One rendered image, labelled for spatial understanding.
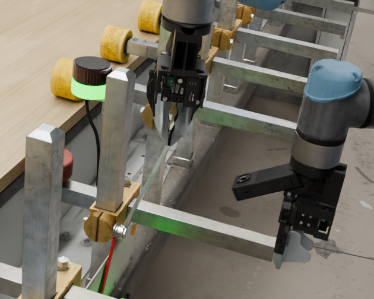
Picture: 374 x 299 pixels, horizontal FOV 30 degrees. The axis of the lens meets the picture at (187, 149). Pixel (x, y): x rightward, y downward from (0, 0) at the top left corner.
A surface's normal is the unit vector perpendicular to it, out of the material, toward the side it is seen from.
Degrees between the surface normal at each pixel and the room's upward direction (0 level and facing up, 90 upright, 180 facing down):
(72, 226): 0
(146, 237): 0
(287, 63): 90
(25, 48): 0
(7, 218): 90
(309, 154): 90
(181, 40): 90
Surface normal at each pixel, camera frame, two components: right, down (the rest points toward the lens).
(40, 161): -0.29, 0.42
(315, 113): -0.64, 0.29
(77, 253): 0.13, -0.87
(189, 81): 0.06, 0.48
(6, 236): 0.95, 0.25
